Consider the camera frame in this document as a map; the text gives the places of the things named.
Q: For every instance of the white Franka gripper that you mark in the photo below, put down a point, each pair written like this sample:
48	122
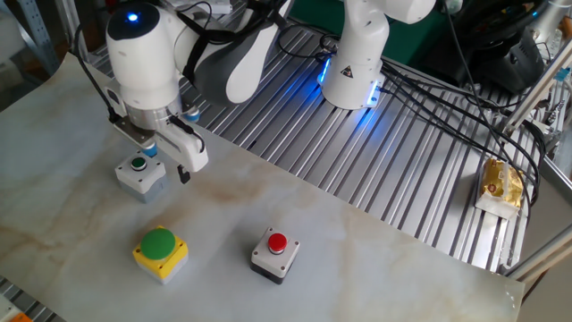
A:
187	152

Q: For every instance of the small green button grey box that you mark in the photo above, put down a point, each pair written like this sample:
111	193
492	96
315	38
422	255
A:
140	183

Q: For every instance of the green mushroom button yellow box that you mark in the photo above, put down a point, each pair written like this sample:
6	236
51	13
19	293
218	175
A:
158	243

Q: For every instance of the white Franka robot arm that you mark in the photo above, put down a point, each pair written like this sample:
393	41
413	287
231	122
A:
147	58

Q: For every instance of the red button white black box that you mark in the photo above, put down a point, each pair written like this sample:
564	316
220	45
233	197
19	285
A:
275	259

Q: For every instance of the white power strip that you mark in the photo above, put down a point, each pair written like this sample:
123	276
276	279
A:
210	6

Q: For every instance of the marble pattern mat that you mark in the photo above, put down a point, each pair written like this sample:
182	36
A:
357	277

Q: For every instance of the blue grey shelf upright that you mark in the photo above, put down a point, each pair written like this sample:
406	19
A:
38	36

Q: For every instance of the green board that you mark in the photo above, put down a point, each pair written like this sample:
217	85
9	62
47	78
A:
402	40

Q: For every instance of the yellow snack packet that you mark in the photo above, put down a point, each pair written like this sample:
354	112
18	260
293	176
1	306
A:
500	185

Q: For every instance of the black wheel base unit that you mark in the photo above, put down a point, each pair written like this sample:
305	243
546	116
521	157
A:
514	67

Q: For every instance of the black steering wheel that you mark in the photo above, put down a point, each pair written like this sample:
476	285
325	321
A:
518	24

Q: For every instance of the blue capped mount knob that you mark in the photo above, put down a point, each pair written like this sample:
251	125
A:
193	116

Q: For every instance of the silver camera with blue cap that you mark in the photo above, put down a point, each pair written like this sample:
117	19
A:
134	134

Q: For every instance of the aluminium frame profile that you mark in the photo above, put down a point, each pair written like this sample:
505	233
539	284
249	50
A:
534	91
540	255

